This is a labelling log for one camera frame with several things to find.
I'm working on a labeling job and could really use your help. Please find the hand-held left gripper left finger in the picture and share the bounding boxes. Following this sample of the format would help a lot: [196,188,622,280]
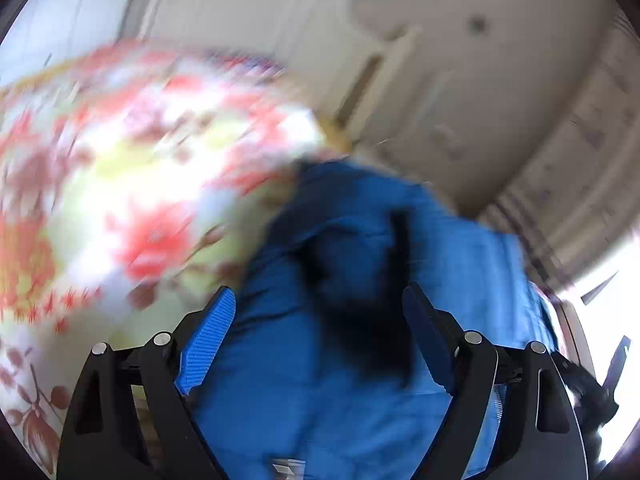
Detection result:
[57,285,236,480]

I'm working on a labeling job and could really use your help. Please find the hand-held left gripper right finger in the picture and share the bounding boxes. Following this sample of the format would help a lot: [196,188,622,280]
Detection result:
[402,282,589,480]

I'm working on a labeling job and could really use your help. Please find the blue garment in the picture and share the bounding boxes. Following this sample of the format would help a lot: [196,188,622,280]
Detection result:
[190,157,558,480]

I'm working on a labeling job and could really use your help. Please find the floral bedsheet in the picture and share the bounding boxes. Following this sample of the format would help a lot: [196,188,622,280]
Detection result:
[0,45,331,476]

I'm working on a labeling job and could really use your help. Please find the white wardrobe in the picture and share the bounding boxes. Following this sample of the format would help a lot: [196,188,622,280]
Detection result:
[120,0,421,136]

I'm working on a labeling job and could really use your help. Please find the striped curtain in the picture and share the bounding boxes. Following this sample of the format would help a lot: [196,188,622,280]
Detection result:
[477,187,571,283]

